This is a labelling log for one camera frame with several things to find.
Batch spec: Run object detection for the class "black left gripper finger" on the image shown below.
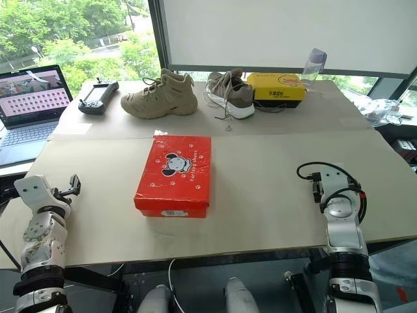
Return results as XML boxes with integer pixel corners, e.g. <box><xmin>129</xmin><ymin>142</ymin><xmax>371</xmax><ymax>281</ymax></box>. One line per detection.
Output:
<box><xmin>68</xmin><ymin>173</ymin><xmax>83</xmax><ymax>196</ymax></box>

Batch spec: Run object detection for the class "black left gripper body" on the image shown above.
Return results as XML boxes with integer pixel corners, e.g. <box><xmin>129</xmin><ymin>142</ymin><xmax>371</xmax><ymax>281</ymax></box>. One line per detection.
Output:
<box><xmin>51</xmin><ymin>186</ymin><xmax>74</xmax><ymax>205</ymax></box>

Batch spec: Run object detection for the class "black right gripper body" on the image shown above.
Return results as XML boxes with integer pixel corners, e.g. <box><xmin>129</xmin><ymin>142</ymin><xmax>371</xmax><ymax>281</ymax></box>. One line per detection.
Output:
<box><xmin>310</xmin><ymin>172</ymin><xmax>324</xmax><ymax>204</ymax></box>

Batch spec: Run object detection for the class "red shoe box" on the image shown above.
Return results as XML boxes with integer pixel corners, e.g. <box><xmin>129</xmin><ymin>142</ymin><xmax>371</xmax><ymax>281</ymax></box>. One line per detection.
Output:
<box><xmin>134</xmin><ymin>135</ymin><xmax>212</xmax><ymax>218</ymax></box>

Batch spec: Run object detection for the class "yellow black box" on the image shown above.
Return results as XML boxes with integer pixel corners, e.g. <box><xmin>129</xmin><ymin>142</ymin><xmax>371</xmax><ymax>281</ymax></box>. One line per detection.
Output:
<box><xmin>246</xmin><ymin>72</ymin><xmax>307</xmax><ymax>110</ymax></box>

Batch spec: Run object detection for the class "dark grey remote controller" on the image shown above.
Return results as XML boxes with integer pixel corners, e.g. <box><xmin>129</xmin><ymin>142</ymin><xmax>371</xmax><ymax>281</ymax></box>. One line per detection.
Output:
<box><xmin>78</xmin><ymin>77</ymin><xmax>120</xmax><ymax>115</ymax></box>

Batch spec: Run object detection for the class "open grey laptop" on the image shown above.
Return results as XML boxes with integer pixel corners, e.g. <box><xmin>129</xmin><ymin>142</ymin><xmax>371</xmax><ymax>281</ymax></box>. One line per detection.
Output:
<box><xmin>0</xmin><ymin>64</ymin><xmax>74</xmax><ymax>168</ymax></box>

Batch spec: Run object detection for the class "clear plastic packaging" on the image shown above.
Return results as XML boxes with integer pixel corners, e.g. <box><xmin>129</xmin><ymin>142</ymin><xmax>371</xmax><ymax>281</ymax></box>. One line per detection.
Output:
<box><xmin>360</xmin><ymin>96</ymin><xmax>412</xmax><ymax>127</ymax></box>

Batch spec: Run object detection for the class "clear water bottle purple cap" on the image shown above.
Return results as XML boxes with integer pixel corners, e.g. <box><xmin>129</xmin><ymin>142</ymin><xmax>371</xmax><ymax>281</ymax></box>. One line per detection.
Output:
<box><xmin>300</xmin><ymin>48</ymin><xmax>328</xmax><ymax>87</ymax></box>

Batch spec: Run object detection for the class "beige hiking boot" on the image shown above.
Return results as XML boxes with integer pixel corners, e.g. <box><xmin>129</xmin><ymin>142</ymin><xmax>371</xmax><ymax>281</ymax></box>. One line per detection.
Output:
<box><xmin>120</xmin><ymin>68</ymin><xmax>199</xmax><ymax>120</ymax></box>

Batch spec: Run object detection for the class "grey sneaker with white sole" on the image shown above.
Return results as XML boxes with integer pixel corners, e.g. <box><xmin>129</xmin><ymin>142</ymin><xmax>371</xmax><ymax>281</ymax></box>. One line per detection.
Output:
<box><xmin>203</xmin><ymin>68</ymin><xmax>255</xmax><ymax>121</ymax></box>

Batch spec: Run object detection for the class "grey rounded robot knee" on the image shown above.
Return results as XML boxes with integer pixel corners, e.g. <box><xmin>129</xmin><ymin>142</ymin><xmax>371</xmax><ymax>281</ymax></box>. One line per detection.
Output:
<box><xmin>137</xmin><ymin>284</ymin><xmax>175</xmax><ymax>313</ymax></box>
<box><xmin>223</xmin><ymin>276</ymin><xmax>259</xmax><ymax>313</ymax></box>

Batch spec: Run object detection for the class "white roller blind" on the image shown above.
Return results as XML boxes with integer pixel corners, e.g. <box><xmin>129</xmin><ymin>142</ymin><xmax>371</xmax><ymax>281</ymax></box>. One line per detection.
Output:
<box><xmin>162</xmin><ymin>0</ymin><xmax>417</xmax><ymax>76</ymax></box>

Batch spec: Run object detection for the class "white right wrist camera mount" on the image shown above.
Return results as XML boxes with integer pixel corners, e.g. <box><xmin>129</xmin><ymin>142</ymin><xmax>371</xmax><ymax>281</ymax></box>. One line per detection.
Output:
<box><xmin>320</xmin><ymin>162</ymin><xmax>352</xmax><ymax>198</ymax></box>

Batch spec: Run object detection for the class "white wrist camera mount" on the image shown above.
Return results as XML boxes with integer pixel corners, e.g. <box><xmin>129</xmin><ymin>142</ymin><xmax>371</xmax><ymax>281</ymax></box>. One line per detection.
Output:
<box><xmin>320</xmin><ymin>162</ymin><xmax>352</xmax><ymax>198</ymax></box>
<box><xmin>14</xmin><ymin>175</ymin><xmax>72</xmax><ymax>209</ymax></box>

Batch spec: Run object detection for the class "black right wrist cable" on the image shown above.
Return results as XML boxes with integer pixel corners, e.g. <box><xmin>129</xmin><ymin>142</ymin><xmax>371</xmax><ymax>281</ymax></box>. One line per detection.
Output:
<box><xmin>296</xmin><ymin>162</ymin><xmax>328</xmax><ymax>181</ymax></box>

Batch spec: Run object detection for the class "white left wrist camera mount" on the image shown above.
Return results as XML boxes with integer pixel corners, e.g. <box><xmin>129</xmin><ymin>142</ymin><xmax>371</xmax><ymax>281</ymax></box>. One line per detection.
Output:
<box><xmin>14</xmin><ymin>175</ymin><xmax>72</xmax><ymax>209</ymax></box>

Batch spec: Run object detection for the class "white cable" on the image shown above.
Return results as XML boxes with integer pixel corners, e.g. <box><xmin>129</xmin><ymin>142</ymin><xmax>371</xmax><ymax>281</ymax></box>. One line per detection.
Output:
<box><xmin>167</xmin><ymin>259</ymin><xmax>185</xmax><ymax>313</ymax></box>

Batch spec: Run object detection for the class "dark window frame post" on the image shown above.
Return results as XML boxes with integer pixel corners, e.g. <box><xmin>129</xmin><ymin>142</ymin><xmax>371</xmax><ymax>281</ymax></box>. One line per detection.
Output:
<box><xmin>147</xmin><ymin>0</ymin><xmax>173</xmax><ymax>70</ymax></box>

